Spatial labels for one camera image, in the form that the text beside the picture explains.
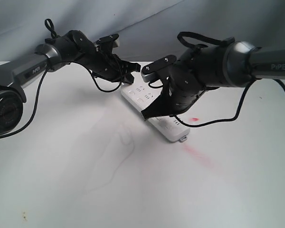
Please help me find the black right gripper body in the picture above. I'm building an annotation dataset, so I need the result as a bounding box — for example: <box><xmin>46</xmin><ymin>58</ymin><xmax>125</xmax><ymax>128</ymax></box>
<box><xmin>164</xmin><ymin>78</ymin><xmax>206</xmax><ymax>116</ymax></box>

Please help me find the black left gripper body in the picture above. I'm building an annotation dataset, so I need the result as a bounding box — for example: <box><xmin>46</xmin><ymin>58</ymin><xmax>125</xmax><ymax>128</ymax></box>
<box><xmin>78</xmin><ymin>51</ymin><xmax>122</xmax><ymax>82</ymax></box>

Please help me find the white power strip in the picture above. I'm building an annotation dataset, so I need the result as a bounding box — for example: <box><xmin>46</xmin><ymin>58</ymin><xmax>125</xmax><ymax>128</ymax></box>
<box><xmin>121</xmin><ymin>80</ymin><xmax>190</xmax><ymax>143</ymax></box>

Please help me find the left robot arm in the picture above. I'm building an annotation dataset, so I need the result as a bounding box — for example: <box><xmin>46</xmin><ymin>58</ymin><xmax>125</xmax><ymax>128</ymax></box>
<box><xmin>0</xmin><ymin>30</ymin><xmax>141</xmax><ymax>139</ymax></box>

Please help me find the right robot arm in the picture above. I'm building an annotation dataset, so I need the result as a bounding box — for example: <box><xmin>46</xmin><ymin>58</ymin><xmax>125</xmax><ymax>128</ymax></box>
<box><xmin>141</xmin><ymin>41</ymin><xmax>285</xmax><ymax>120</ymax></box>

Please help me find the white backdrop cloth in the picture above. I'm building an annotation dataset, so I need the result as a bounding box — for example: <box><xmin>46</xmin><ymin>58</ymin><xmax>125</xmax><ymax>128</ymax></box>
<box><xmin>0</xmin><ymin>0</ymin><xmax>285</xmax><ymax>61</ymax></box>

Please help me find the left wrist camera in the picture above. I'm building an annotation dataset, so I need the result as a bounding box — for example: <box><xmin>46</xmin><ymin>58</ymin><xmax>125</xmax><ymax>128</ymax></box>
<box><xmin>95</xmin><ymin>34</ymin><xmax>120</xmax><ymax>52</ymax></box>

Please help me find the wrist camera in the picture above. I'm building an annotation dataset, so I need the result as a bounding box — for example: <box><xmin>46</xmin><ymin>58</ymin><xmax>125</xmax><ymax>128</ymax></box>
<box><xmin>95</xmin><ymin>34</ymin><xmax>120</xmax><ymax>52</ymax></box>
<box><xmin>141</xmin><ymin>55</ymin><xmax>177</xmax><ymax>83</ymax></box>

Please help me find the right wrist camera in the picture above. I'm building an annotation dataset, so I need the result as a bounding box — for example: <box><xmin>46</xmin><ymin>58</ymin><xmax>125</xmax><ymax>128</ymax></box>
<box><xmin>141</xmin><ymin>55</ymin><xmax>177</xmax><ymax>83</ymax></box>

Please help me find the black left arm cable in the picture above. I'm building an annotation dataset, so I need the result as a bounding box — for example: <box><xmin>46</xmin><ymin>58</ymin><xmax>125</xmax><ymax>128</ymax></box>
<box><xmin>0</xmin><ymin>19</ymin><xmax>124</xmax><ymax>141</ymax></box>

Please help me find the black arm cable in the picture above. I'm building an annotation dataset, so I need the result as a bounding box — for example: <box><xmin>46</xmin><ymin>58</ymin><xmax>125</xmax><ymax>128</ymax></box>
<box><xmin>0</xmin><ymin>19</ymin><xmax>124</xmax><ymax>141</ymax></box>
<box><xmin>149</xmin><ymin>32</ymin><xmax>285</xmax><ymax>128</ymax></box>

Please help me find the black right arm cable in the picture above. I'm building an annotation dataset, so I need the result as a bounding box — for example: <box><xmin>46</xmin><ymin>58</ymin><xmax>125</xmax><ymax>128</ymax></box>
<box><xmin>149</xmin><ymin>32</ymin><xmax>285</xmax><ymax>128</ymax></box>

